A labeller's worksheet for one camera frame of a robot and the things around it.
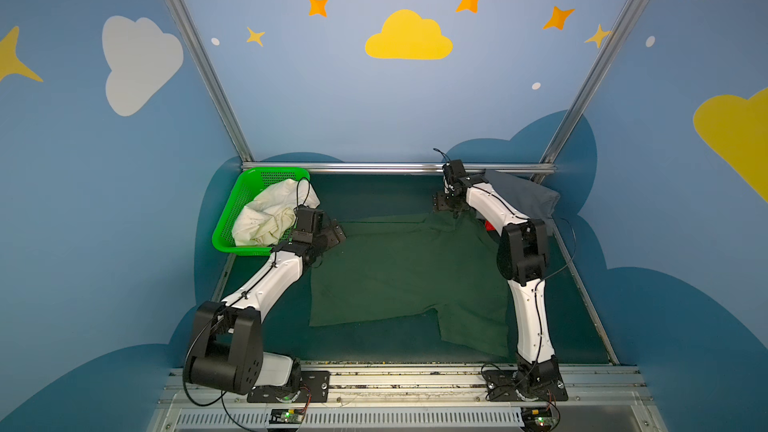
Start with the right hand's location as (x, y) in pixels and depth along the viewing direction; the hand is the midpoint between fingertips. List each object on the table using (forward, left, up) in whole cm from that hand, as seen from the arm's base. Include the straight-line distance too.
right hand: (448, 201), depth 105 cm
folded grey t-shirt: (+2, -26, +2) cm, 26 cm away
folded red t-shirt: (-27, -4, +22) cm, 35 cm away
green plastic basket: (+4, +76, -1) cm, 76 cm away
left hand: (-20, +37, +6) cm, 42 cm away
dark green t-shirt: (-21, +1, -6) cm, 22 cm away
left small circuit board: (-65, +43, -7) cm, 78 cm away
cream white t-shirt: (-11, +61, 0) cm, 62 cm away
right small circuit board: (-62, -18, -8) cm, 65 cm away
